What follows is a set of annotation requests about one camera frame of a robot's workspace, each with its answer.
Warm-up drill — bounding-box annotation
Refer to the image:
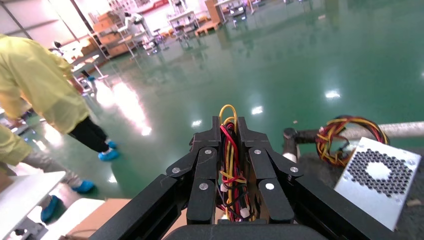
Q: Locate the wooden pallet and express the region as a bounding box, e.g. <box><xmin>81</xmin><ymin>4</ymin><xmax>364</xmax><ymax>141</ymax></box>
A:
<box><xmin>194</xmin><ymin>20</ymin><xmax>223</xmax><ymax>37</ymax></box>

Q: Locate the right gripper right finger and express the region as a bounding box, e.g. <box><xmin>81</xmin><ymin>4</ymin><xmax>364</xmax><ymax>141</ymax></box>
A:
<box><xmin>236</xmin><ymin>116</ymin><xmax>305</xmax><ymax>225</ymax></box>

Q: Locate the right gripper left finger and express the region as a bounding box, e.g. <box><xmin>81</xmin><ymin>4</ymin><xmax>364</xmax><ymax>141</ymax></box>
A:
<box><xmin>165</xmin><ymin>115</ymin><xmax>223</xmax><ymax>226</ymax></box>

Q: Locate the white table edge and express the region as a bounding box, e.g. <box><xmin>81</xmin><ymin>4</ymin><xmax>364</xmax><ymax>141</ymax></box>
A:
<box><xmin>0</xmin><ymin>170</ymin><xmax>67</xmax><ymax>240</ymax></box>

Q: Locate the stack of cardboard boxes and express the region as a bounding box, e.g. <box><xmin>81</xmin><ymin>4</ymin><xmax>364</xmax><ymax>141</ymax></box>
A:
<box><xmin>203</xmin><ymin>0</ymin><xmax>226</xmax><ymax>23</ymax></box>

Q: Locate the person in white coat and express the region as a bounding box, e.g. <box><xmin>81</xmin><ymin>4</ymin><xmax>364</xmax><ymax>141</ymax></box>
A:
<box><xmin>123</xmin><ymin>11</ymin><xmax>148</xmax><ymax>36</ymax></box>

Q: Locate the person with grey trousers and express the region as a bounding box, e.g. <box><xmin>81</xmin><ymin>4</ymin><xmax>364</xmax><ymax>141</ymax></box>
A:
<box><xmin>0</xmin><ymin>124</ymin><xmax>98</xmax><ymax>223</ymax></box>

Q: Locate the silver power supply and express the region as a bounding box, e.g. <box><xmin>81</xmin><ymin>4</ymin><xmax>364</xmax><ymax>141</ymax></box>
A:
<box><xmin>315</xmin><ymin>115</ymin><xmax>422</xmax><ymax>232</ymax></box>
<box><xmin>216</xmin><ymin>104</ymin><xmax>257</xmax><ymax>223</ymax></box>

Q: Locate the white pipe leg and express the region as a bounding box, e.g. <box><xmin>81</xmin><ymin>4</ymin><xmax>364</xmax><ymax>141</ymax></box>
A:
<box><xmin>282</xmin><ymin>142</ymin><xmax>301</xmax><ymax>164</ymax></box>

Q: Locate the person with black trousers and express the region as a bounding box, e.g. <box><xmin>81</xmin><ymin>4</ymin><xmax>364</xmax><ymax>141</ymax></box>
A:
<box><xmin>0</xmin><ymin>33</ymin><xmax>121</xmax><ymax>163</ymax></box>

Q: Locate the shelf with cardboard boxes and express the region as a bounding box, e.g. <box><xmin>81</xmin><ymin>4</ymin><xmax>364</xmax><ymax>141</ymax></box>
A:
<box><xmin>89</xmin><ymin>9</ymin><xmax>133</xmax><ymax>59</ymax></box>

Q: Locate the white pipe rail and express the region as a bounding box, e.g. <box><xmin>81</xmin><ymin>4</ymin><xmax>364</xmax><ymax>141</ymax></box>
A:
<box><xmin>344</xmin><ymin>120</ymin><xmax>424</xmax><ymax>140</ymax></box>

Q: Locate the white box platform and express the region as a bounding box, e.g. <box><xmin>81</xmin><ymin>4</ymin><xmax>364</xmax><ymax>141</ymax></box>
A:
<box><xmin>39</xmin><ymin>198</ymin><xmax>109</xmax><ymax>240</ymax></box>

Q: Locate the person with dark cap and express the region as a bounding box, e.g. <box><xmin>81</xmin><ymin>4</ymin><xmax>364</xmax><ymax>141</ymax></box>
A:
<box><xmin>48</xmin><ymin>40</ymin><xmax>75</xmax><ymax>72</ymax></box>

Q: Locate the white work table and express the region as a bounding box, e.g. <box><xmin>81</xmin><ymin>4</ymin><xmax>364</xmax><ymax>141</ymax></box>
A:
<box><xmin>167</xmin><ymin>9</ymin><xmax>200</xmax><ymax>34</ymax></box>

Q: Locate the black pipe corner connector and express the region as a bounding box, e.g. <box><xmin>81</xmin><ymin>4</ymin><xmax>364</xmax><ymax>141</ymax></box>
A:
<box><xmin>283</xmin><ymin>127</ymin><xmax>321</xmax><ymax>145</ymax></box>

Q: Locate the brown cardboard box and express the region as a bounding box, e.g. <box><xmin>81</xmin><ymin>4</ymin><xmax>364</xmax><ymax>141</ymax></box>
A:
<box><xmin>62</xmin><ymin>198</ymin><xmax>226</xmax><ymax>240</ymax></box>

